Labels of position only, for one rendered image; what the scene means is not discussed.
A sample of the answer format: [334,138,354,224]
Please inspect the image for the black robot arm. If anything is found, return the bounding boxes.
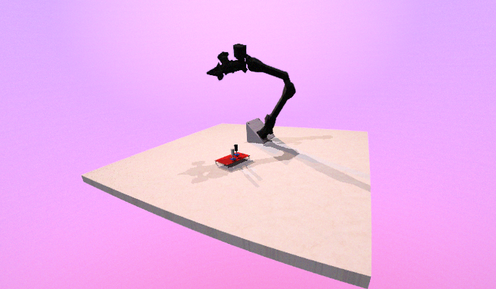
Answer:
[233,44,296,139]

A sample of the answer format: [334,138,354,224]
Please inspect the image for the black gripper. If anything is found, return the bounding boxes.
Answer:
[206,57,237,81]

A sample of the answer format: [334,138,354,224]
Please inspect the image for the red circuit board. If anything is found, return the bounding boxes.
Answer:
[214,144,250,168]

